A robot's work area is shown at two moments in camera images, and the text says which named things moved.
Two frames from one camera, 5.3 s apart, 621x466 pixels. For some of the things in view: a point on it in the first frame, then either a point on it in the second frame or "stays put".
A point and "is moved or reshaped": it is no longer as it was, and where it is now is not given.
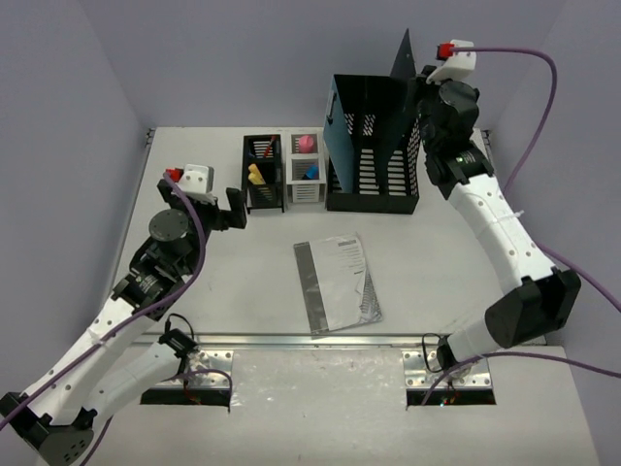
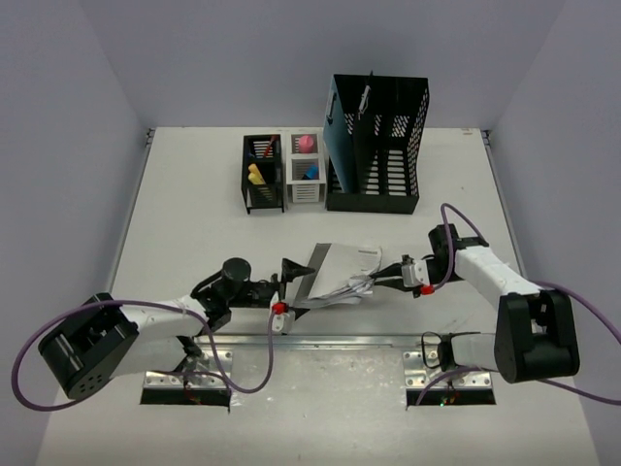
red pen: x=268 y=149 stays put
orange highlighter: x=254 y=169 stays put
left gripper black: x=219 y=214 to x=279 y=287
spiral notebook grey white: x=337 y=287 is moved or reshaped
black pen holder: x=261 y=172 stays put
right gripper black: x=427 y=89 to x=393 y=270
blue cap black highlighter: x=312 y=173 stays put
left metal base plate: x=205 y=369 stays put
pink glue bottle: x=306 y=144 stays put
